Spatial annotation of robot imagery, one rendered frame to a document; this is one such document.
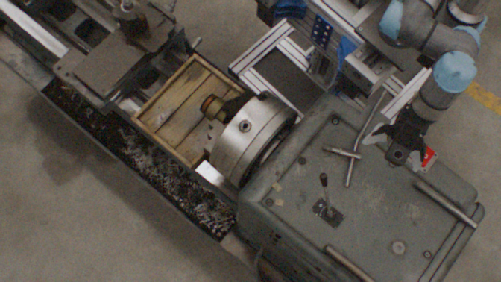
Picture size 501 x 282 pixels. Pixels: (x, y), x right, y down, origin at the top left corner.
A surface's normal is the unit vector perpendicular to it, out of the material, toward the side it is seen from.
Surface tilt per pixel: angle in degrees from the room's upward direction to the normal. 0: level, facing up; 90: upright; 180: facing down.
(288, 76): 0
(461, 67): 16
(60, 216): 0
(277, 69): 0
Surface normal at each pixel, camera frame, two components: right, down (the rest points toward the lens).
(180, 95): 0.03, -0.33
